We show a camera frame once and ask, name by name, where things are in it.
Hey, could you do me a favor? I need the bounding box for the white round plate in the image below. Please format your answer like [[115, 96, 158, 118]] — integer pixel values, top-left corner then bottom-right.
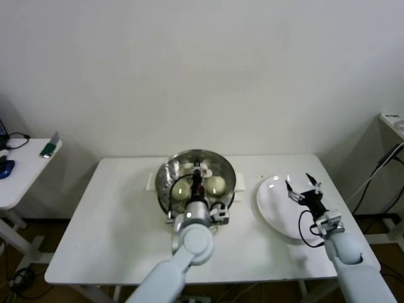
[[256, 174, 333, 242]]

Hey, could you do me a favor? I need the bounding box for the floor power adapter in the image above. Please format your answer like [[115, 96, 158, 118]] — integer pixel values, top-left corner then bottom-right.
[[9, 268, 35, 288]]

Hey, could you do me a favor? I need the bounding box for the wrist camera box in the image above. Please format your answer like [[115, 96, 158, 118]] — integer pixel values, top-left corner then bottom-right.
[[315, 208, 345, 236], [209, 203, 230, 226]]

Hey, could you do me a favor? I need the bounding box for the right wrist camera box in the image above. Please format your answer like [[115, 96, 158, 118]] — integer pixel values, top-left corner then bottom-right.
[[315, 208, 345, 236]]

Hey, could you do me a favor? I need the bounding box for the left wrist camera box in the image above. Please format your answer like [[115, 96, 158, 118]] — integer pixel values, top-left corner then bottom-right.
[[209, 203, 230, 226]]

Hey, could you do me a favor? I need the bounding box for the round glass lid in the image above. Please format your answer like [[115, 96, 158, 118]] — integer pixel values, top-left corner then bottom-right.
[[155, 148, 237, 218]]

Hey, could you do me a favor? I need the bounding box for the grey floor power strip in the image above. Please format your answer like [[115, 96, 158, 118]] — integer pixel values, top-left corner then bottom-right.
[[172, 293, 212, 303]]

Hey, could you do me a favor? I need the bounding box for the blue computer mouse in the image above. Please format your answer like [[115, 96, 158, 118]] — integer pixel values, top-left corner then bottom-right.
[[0, 159, 16, 180]]

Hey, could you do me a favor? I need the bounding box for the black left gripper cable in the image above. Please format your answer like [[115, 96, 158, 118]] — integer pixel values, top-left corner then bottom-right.
[[166, 178, 192, 223]]

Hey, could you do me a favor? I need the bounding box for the stainless steel steamer basket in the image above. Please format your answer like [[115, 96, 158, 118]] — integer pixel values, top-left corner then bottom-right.
[[145, 148, 247, 222]]

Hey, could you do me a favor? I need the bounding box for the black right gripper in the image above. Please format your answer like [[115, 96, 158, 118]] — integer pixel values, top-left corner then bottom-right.
[[284, 172, 329, 219]]

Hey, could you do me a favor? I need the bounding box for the white steamed baozi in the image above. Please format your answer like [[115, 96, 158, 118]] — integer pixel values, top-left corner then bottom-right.
[[170, 179, 192, 201], [205, 175, 227, 196]]

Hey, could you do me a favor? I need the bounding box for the thin black cable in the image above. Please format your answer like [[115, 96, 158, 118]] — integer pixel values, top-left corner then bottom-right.
[[5, 131, 32, 152]]

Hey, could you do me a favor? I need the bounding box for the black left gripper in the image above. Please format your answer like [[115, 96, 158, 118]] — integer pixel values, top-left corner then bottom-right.
[[189, 161, 206, 203]]

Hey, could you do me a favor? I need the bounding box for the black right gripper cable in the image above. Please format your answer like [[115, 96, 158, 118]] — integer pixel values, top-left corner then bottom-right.
[[298, 210, 326, 249]]

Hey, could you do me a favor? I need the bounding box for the dark laptop edge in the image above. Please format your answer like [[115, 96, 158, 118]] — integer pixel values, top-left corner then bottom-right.
[[0, 118, 9, 151]]

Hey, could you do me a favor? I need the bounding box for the white wall cable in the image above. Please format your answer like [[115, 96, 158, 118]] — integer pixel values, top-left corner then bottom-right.
[[346, 143, 404, 205]]

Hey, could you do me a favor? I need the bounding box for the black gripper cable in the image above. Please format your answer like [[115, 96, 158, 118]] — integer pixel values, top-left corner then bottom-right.
[[298, 210, 326, 249], [166, 178, 192, 223]]

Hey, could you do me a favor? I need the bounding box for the black cable with plug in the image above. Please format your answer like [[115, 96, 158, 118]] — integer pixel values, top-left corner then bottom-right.
[[352, 151, 404, 218]]

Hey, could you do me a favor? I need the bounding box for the white side table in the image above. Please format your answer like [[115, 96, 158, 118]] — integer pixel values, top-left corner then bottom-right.
[[0, 137, 64, 269]]

